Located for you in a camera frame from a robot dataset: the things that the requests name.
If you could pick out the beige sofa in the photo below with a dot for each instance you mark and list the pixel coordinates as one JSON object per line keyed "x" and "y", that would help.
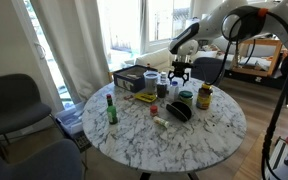
{"x": 154, "y": 58}

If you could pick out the grey shell chair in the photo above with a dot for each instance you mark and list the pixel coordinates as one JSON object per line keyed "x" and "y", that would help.
{"x": 14, "y": 103}
{"x": 34, "y": 161}

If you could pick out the beige curtain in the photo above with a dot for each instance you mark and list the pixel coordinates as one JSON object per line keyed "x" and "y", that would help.
{"x": 74, "y": 46}

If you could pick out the dark blue box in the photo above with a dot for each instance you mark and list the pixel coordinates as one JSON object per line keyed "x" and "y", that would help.
{"x": 130, "y": 78}

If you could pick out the black grid panel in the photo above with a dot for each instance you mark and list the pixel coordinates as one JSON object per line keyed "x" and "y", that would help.
{"x": 83, "y": 141}

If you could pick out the yellow black card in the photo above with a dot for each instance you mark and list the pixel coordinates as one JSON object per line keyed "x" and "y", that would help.
{"x": 145, "y": 97}

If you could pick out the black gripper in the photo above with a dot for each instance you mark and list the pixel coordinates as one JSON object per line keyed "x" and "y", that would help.
{"x": 182, "y": 66}

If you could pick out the clear cup of coffee beans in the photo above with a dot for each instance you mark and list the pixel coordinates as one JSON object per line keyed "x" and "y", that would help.
{"x": 161, "y": 90}

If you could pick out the white bottle blue cap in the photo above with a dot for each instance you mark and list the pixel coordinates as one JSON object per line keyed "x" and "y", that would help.
{"x": 174, "y": 91}

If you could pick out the small red cap jar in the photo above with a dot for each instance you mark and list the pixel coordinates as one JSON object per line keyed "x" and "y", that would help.
{"x": 154, "y": 111}

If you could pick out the grey robot mounting frame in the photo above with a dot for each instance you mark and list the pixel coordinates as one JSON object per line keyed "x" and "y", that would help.
{"x": 280, "y": 163}

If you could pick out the red ketchup packet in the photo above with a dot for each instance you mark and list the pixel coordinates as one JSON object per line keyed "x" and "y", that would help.
{"x": 128, "y": 97}

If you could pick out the black low bench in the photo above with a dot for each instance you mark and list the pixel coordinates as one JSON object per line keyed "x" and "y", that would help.
{"x": 250, "y": 79}

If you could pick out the small dark sauce bottle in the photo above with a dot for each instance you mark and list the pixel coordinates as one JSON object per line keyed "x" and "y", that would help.
{"x": 148, "y": 65}

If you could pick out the white pill bottle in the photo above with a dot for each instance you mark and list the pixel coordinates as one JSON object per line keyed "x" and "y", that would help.
{"x": 163, "y": 77}

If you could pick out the small jar green lid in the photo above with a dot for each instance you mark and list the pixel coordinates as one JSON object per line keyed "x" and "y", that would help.
{"x": 186, "y": 98}

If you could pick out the wooden frame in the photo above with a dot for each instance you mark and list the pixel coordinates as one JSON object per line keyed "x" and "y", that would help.
{"x": 277, "y": 56}

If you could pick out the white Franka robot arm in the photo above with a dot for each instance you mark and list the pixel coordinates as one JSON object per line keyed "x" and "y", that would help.
{"x": 210, "y": 23}

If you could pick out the clear plastic storage bin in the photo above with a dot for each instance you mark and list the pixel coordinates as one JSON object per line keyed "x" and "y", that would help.
{"x": 70, "y": 118}

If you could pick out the green glass bottle red cap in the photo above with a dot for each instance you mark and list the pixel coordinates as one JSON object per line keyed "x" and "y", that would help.
{"x": 112, "y": 113}

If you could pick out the black bowl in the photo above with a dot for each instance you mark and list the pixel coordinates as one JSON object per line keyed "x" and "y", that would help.
{"x": 180, "y": 111}

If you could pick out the amber vitamin bottle yellow lid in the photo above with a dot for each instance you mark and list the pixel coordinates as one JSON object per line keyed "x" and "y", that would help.
{"x": 204, "y": 98}

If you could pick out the small white tube bottle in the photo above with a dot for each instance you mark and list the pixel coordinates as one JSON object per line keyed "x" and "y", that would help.
{"x": 161, "y": 122}

